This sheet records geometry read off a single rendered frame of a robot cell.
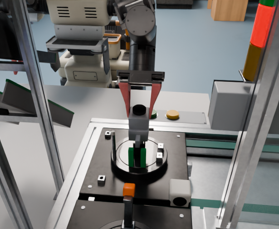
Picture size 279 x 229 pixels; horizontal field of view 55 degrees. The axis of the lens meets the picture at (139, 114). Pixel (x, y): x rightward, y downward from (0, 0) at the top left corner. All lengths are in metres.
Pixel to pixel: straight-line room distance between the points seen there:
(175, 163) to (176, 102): 0.49
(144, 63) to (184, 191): 0.28
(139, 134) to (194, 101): 0.59
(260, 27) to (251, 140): 0.16
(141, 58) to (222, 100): 0.22
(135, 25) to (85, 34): 0.78
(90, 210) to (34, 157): 0.37
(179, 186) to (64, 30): 0.94
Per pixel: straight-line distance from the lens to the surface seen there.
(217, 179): 0.73
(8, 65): 0.57
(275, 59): 0.37
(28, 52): 0.53
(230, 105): 0.43
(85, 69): 1.38
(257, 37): 0.39
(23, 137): 0.99
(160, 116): 0.84
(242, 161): 0.46
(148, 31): 0.51
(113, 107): 1.08
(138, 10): 0.53
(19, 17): 0.51
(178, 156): 0.69
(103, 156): 0.69
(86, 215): 0.58
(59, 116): 0.71
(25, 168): 0.87
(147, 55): 0.57
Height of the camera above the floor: 1.43
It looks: 34 degrees down
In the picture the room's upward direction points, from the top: straight up
